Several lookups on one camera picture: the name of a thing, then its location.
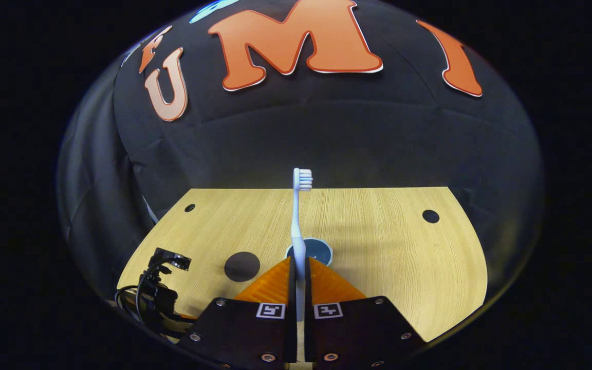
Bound light blue cup wooden handle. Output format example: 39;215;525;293
285;237;334;267

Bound dark round coaster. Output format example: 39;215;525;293
224;251;261;282

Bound black backdrop cloth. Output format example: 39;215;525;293
57;0;546;309

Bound white toothbrush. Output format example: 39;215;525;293
291;168;313;322

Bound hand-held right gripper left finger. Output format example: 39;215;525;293
178;257;297;369

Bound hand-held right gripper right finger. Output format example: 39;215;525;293
304;257;428;369

